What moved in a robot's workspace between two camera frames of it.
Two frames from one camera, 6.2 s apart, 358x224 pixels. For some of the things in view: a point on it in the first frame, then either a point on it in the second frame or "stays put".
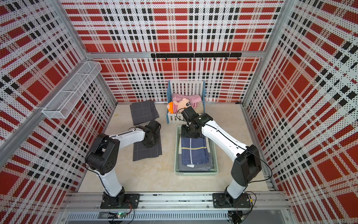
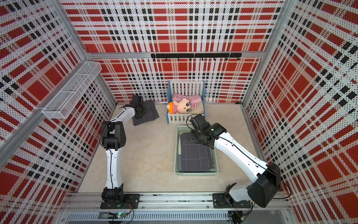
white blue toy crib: (192, 87) stays put
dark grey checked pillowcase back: (142, 112) stays put
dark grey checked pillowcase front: (141, 151) -> (194, 157)
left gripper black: (148, 145) -> (138, 116)
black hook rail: (196, 55) stays put
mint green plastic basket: (178, 134) stays put
